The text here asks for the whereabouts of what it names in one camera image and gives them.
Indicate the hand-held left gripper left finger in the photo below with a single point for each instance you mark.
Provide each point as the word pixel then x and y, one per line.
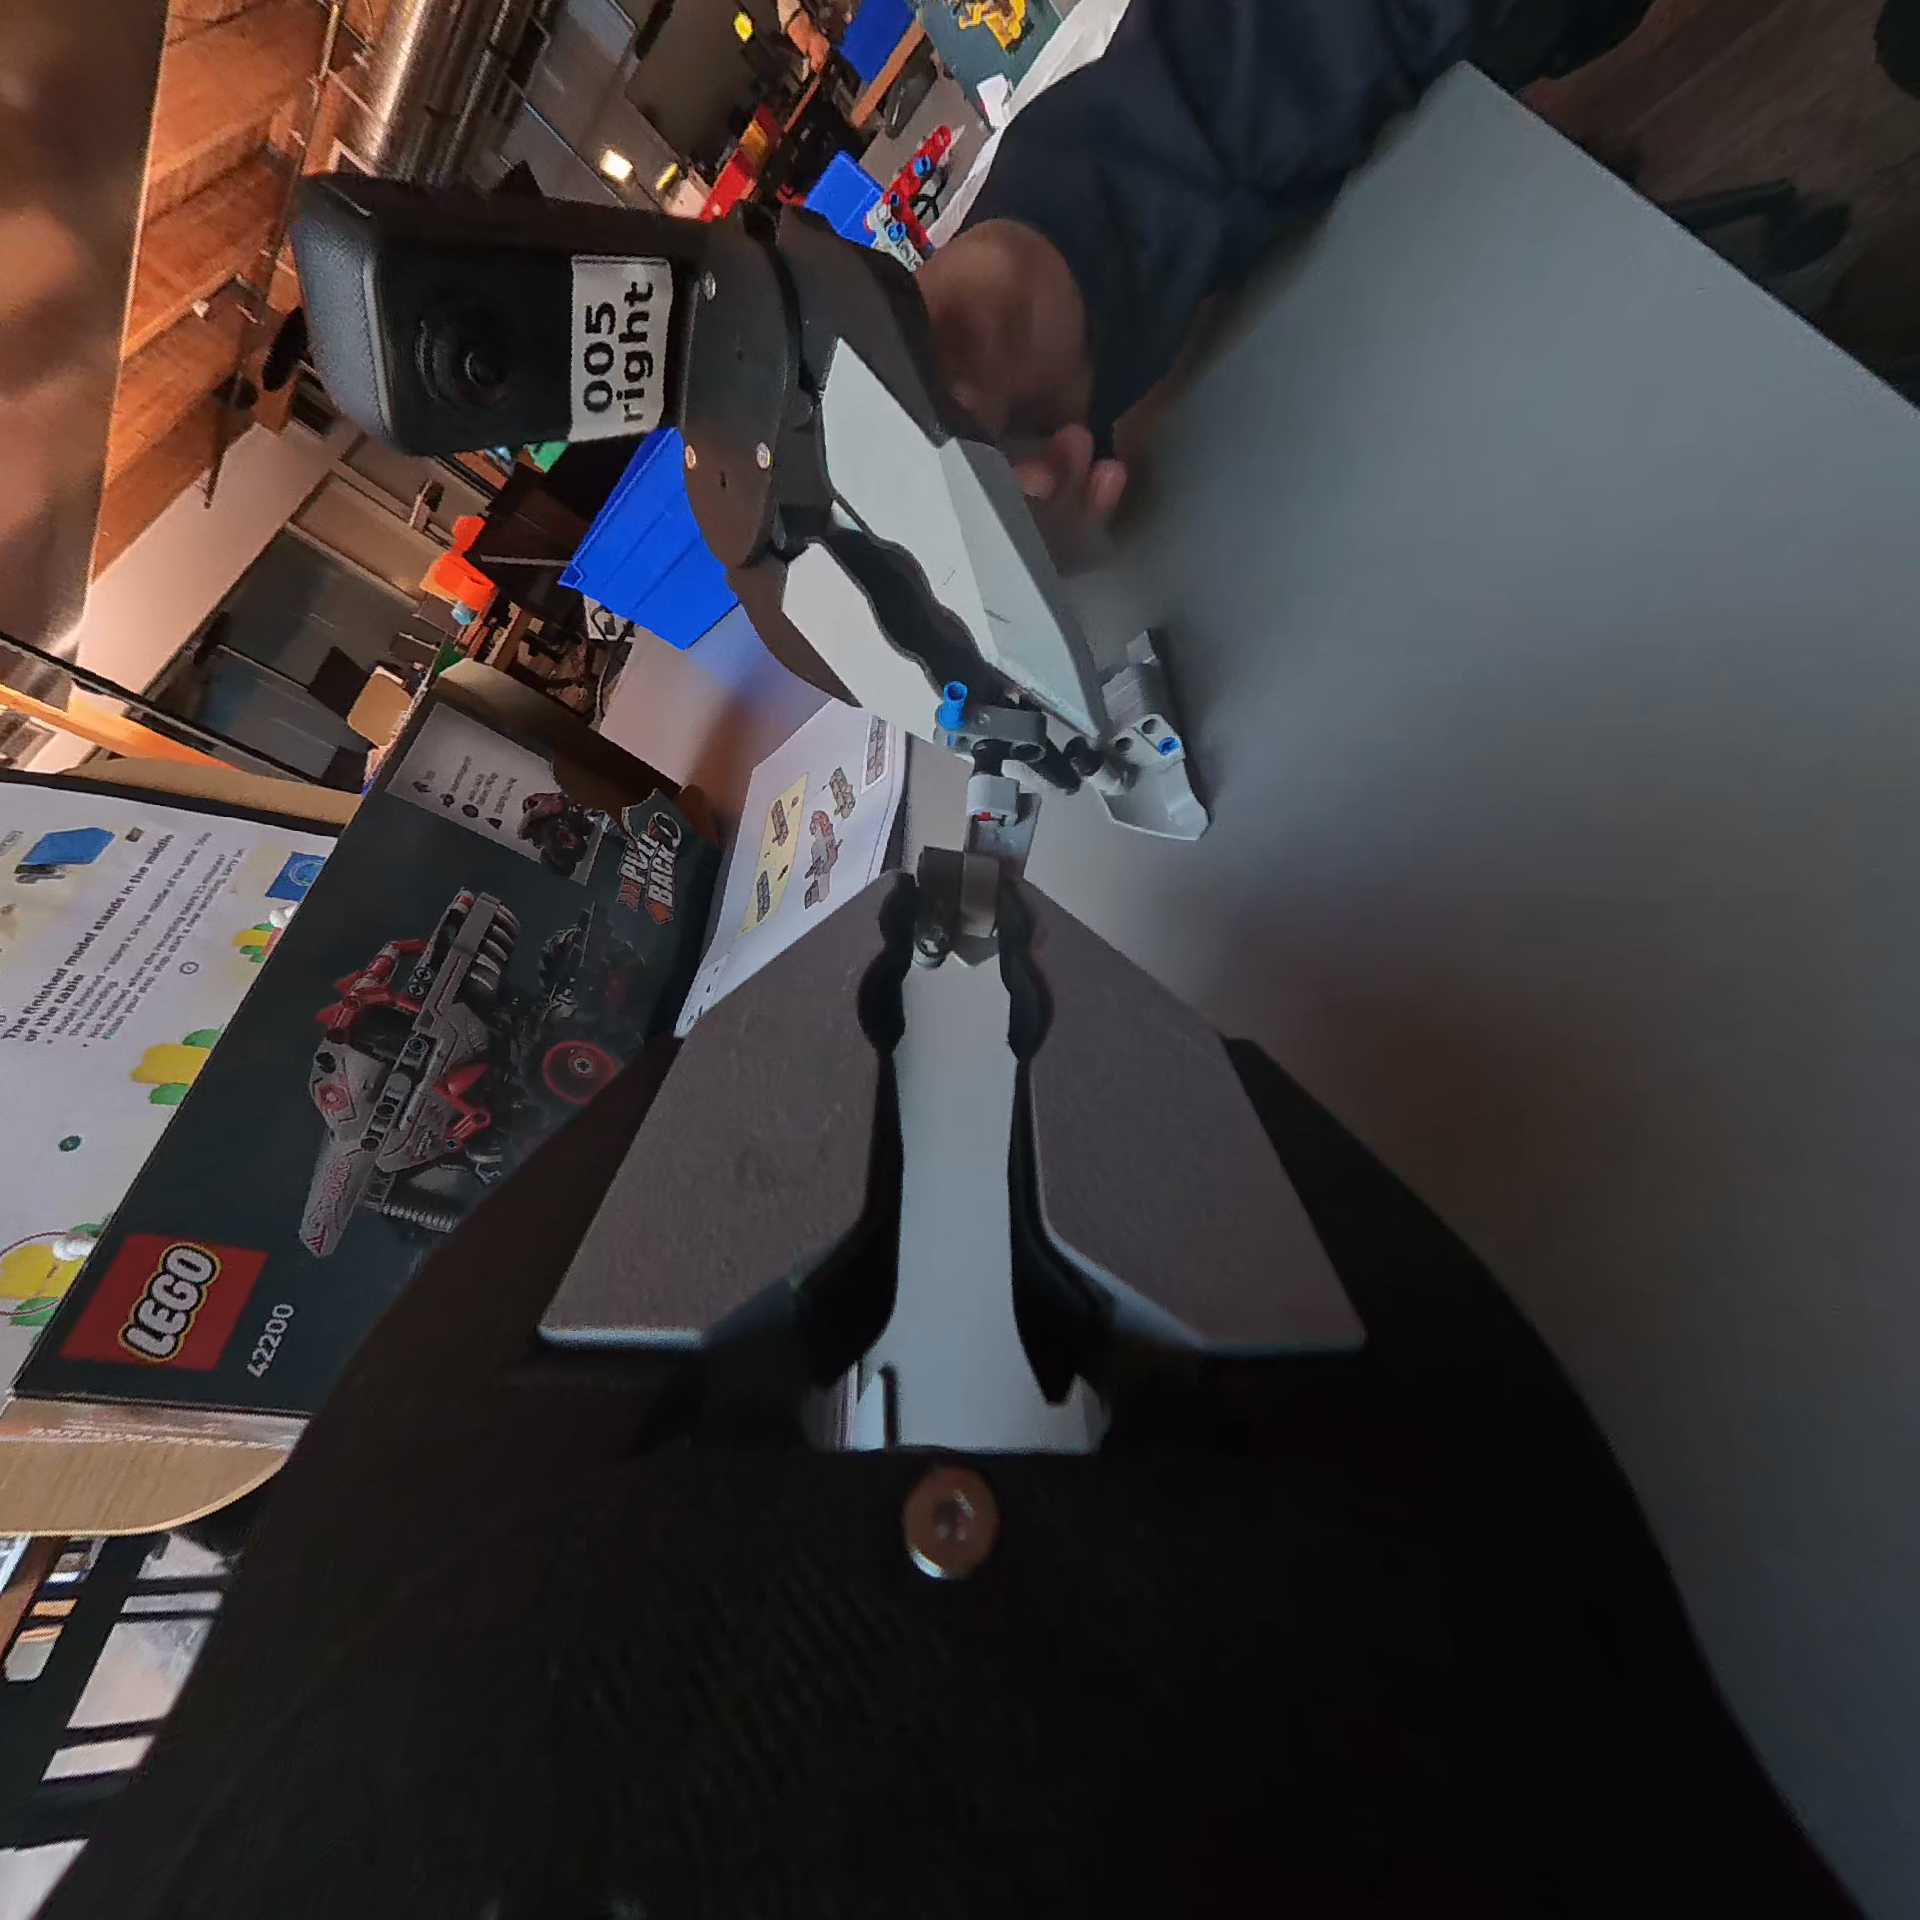
pixel 750 1111

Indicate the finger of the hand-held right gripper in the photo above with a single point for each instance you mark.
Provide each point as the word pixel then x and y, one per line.
pixel 990 555
pixel 854 630

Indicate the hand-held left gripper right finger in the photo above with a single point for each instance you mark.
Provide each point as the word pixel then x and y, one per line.
pixel 1170 1154

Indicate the grey lego beam blue pin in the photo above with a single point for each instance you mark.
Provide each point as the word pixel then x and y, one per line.
pixel 998 730

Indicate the light grey lego chassis assembly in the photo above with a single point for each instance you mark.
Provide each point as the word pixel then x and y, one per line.
pixel 1154 765

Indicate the person's right forearm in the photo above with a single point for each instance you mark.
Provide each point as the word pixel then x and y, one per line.
pixel 1200 150

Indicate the lego instruction booklet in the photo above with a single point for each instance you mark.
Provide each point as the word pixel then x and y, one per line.
pixel 811 841

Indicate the red lego model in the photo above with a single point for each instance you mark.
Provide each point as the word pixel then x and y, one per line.
pixel 918 173

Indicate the black lego set box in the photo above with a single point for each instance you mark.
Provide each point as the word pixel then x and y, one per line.
pixel 374 1080

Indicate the person's right hand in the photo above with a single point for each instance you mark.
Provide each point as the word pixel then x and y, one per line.
pixel 1013 344

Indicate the small blue storage bin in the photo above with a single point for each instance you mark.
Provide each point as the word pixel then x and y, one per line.
pixel 848 195
pixel 873 39

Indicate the large blue storage bin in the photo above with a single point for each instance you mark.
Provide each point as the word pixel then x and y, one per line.
pixel 645 540

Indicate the orange plastic part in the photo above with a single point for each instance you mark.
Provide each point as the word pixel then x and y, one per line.
pixel 463 571

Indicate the white printed instruction sheet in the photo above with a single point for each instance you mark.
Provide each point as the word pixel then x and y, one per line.
pixel 104 974

